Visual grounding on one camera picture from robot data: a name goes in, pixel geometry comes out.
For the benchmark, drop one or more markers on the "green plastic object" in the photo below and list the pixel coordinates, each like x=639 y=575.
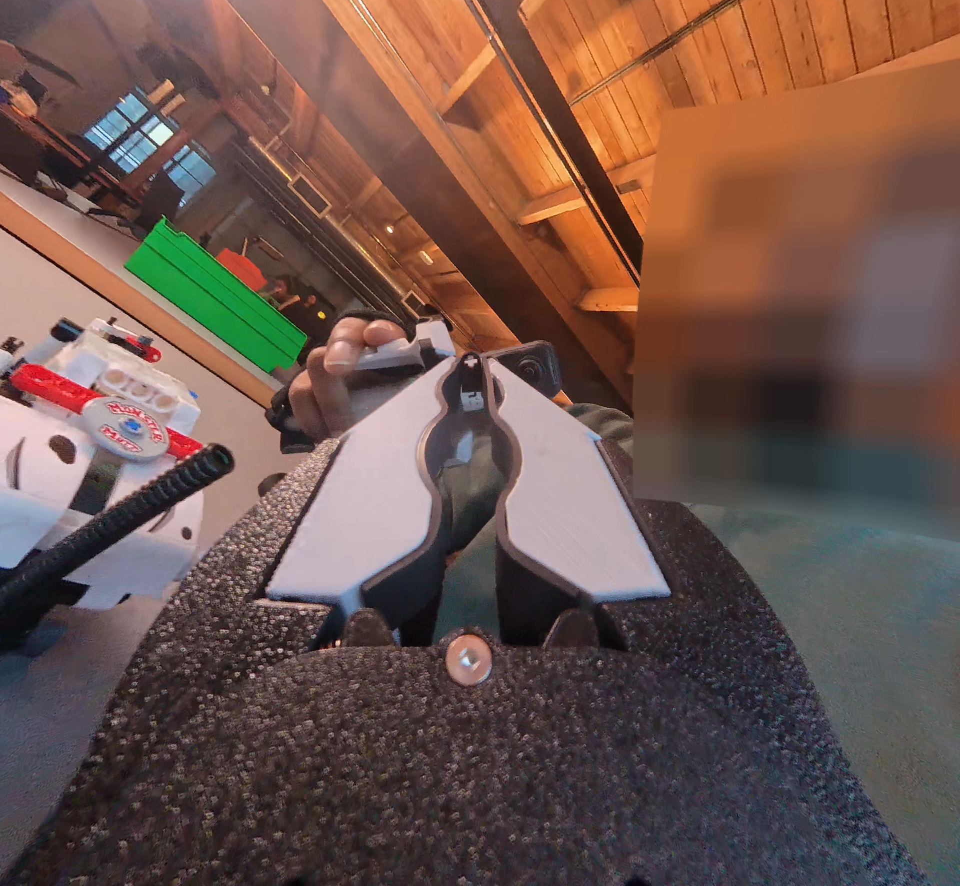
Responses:
x=210 y=293

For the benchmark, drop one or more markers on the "white toy truck model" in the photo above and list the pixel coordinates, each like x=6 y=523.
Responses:
x=45 y=496

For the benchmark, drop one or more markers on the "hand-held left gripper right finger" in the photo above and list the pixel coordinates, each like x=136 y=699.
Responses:
x=577 y=518

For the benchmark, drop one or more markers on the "grey desk with wooden edge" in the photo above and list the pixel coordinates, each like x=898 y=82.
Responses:
x=75 y=225

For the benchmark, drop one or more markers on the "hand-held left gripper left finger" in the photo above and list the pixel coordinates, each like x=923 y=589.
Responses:
x=352 y=518

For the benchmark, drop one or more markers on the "person's right hand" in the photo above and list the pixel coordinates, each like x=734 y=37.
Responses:
x=322 y=398

